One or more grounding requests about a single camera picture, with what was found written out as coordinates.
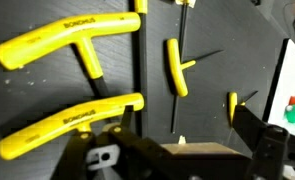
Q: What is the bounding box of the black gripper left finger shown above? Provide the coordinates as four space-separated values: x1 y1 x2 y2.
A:
55 104 135 180

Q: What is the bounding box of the white board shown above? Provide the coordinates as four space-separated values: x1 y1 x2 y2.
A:
267 38 295 138

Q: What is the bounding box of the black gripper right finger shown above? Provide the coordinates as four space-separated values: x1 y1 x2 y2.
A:
232 104 291 180

